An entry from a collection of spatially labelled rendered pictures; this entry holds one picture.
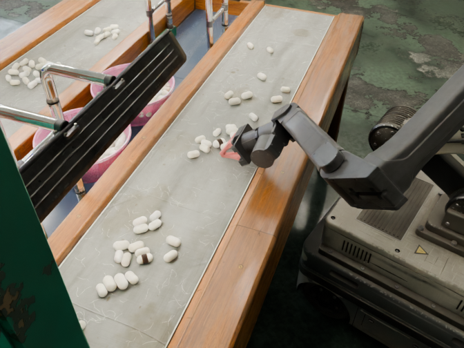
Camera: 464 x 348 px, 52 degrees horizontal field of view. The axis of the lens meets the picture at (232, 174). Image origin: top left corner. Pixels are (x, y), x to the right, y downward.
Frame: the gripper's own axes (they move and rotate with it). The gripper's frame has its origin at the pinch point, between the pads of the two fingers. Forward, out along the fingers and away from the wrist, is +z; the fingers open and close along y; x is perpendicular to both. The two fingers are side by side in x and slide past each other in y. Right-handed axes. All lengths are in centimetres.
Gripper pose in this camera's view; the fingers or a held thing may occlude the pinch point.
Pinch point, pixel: (223, 154)
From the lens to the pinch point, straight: 127.2
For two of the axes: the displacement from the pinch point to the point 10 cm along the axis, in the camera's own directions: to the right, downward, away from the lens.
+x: 5.9, 7.2, 3.6
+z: -7.3, 2.7, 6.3
